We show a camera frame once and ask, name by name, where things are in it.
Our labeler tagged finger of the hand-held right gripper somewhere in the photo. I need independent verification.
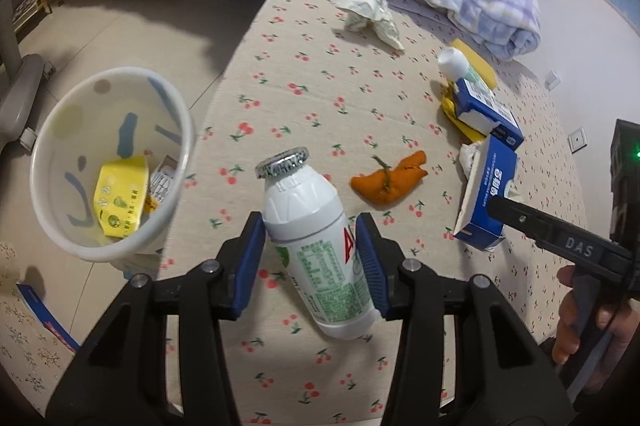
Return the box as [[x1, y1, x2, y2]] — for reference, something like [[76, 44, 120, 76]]
[[487, 195, 633, 279]]

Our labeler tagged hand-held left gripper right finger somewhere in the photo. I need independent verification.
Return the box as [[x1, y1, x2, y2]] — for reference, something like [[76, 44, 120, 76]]
[[354, 212, 576, 426]]

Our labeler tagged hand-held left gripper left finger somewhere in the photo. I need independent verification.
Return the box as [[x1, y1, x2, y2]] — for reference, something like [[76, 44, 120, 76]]
[[45, 211, 267, 426]]

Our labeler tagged long blue cardboard box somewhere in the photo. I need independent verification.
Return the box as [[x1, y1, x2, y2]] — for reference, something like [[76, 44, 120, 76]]
[[452, 136, 521, 252]]

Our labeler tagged white plastic drink bottle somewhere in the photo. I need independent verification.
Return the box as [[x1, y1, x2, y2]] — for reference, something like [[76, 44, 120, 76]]
[[255, 147, 383, 341], [438, 47, 488, 89]]

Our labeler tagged yellow wrapper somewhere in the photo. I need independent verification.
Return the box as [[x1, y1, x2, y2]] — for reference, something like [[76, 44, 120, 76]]
[[440, 81, 488, 142]]

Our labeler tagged white plastic waste bin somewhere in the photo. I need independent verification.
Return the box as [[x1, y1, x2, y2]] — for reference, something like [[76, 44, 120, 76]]
[[29, 66, 197, 263]]

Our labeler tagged person's right hand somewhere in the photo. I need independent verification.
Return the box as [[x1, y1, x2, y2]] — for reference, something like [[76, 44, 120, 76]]
[[552, 266, 640, 364]]

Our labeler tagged orange peel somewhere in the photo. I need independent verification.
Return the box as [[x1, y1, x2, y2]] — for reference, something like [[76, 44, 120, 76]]
[[350, 149, 429, 207]]

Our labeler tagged crumpled white tissue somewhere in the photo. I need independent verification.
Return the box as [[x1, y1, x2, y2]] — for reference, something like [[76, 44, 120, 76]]
[[459, 143, 483, 179]]

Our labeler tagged white printed paper wrapper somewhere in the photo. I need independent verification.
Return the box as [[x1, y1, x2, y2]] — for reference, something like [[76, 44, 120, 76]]
[[147, 154, 180, 212]]

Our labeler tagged blue and white carton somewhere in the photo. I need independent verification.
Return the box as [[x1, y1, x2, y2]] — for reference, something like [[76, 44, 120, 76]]
[[454, 78, 525, 152]]

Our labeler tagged yellow printed packet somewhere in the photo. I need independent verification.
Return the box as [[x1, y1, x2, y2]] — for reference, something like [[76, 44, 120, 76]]
[[93, 156, 153, 239]]

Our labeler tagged cherry print mat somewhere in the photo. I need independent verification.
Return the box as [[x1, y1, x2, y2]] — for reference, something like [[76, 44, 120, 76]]
[[112, 0, 591, 426]]

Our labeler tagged flat blue box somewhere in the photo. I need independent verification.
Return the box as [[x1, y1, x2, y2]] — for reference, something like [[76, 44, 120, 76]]
[[15, 281, 81, 354]]

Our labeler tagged floral floor mat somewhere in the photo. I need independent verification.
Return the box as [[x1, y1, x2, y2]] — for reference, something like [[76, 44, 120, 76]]
[[0, 241, 126, 426]]

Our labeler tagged grey exercise machine frame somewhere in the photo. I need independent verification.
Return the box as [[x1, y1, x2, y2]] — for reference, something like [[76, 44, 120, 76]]
[[0, 0, 56, 157]]

